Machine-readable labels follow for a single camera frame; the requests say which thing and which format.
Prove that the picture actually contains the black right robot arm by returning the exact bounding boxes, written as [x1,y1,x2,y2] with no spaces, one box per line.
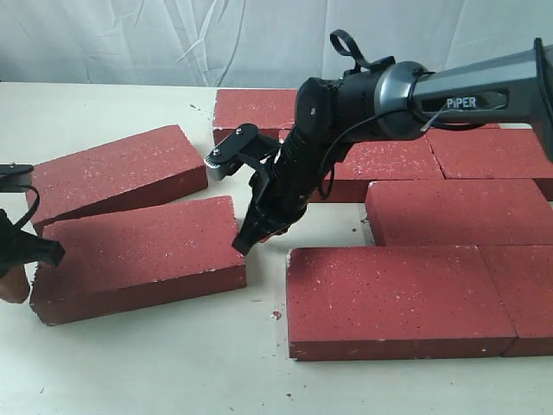
[232,30,552,254]

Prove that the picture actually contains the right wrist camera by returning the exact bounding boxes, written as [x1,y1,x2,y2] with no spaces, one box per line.
[204,123,280,182]

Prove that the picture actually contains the front large red brick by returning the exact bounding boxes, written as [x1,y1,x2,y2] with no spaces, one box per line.
[286,246,517,361]

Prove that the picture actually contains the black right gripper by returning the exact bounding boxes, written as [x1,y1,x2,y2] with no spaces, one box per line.
[232,128,341,256]

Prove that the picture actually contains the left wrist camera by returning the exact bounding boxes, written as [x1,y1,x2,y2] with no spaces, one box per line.
[0,163,34,193]

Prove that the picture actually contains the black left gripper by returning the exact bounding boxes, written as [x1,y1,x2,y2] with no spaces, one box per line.
[0,209,66,303]

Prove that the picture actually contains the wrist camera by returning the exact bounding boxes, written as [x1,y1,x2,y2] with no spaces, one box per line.
[204,123,280,182]
[0,163,34,193]

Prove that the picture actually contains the pale wrinkled backdrop cloth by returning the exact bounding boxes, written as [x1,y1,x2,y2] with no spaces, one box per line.
[1,0,552,87]

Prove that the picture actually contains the second row right brick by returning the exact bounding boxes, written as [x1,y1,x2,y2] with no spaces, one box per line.
[427,129,552,180]

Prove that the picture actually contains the third row red brick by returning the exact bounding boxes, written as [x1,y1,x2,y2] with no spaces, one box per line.
[365,179,552,246]

